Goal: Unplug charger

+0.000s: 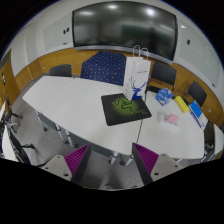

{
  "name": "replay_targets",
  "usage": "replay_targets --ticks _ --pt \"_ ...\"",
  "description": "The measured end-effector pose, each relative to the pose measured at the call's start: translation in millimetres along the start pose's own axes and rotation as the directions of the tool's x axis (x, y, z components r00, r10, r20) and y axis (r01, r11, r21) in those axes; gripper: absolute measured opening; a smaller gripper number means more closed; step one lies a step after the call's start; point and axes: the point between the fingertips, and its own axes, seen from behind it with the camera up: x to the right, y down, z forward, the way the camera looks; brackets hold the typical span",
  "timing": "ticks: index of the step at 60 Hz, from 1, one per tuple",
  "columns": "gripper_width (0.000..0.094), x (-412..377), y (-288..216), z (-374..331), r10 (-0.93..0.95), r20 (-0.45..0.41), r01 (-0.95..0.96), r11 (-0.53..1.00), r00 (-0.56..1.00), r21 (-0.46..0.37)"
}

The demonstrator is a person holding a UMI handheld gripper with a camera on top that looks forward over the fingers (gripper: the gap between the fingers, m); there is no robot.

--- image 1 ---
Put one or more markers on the black chair far left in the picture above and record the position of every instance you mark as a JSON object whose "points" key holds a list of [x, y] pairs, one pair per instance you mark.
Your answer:
{"points": [[64, 70]]}

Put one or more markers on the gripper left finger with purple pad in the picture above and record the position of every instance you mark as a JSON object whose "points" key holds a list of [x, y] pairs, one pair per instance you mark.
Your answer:
{"points": [[72, 166]]}

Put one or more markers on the black mouse pad green logo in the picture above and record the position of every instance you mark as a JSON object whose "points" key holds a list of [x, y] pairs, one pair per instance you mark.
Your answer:
{"points": [[119, 110]]}

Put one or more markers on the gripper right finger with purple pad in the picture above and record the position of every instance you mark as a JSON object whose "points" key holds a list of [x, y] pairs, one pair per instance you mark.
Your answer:
{"points": [[153, 166]]}

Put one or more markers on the large black wall screen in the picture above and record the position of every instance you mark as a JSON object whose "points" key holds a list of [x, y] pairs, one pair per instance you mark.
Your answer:
{"points": [[121, 25]]}

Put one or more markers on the black office chair left edge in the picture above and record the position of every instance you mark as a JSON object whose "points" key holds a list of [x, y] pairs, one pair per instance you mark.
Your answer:
{"points": [[11, 148]]}

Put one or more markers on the white table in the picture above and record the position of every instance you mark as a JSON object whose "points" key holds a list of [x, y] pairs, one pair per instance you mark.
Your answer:
{"points": [[99, 113]]}

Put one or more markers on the blue and white box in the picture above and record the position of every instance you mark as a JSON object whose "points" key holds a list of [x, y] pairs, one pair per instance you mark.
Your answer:
{"points": [[198, 115]]}

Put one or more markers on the white paper bag blue deer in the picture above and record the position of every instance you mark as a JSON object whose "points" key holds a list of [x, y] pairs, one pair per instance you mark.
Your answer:
{"points": [[136, 74]]}

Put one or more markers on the pink packet in plastic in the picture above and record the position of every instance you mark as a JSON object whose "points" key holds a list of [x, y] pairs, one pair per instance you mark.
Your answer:
{"points": [[169, 120]]}

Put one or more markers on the yellow box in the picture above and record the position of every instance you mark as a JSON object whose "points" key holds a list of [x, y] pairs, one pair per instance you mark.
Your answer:
{"points": [[181, 103]]}

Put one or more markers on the black chair far right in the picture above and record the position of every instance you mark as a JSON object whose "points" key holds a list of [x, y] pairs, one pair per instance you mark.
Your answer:
{"points": [[195, 92]]}

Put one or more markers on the blue tissue box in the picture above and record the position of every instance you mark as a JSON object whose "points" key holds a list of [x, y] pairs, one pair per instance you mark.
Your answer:
{"points": [[164, 96]]}

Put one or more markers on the black chair behind bag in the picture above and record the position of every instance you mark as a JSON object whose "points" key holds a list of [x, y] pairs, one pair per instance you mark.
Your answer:
{"points": [[164, 73]]}

